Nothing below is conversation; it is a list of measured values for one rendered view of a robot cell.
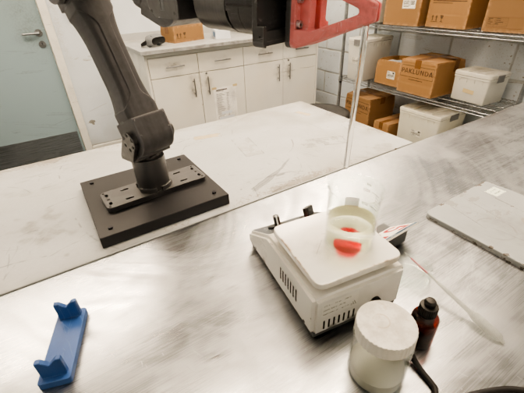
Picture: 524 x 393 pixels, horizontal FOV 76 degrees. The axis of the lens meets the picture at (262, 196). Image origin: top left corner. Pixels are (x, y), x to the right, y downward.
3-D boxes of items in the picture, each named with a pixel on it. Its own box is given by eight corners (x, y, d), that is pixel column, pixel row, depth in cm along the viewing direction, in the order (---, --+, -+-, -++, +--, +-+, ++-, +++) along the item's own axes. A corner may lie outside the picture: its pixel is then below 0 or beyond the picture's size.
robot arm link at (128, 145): (172, 120, 62) (154, 115, 66) (131, 135, 57) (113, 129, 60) (178, 151, 66) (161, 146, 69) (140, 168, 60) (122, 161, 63)
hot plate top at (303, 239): (270, 231, 46) (270, 226, 45) (344, 209, 50) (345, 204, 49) (317, 293, 37) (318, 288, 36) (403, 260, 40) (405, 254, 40)
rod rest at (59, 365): (61, 316, 45) (51, 299, 43) (88, 311, 45) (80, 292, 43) (39, 391, 36) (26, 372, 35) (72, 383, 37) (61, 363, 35)
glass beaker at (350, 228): (312, 238, 44) (315, 182, 39) (349, 222, 46) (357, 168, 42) (349, 271, 38) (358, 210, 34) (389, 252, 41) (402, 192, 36)
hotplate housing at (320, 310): (249, 244, 56) (246, 204, 52) (316, 223, 60) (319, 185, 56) (321, 358, 39) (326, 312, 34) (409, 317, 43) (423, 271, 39)
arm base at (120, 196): (202, 144, 67) (187, 135, 72) (95, 175, 57) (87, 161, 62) (207, 180, 71) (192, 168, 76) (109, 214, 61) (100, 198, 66)
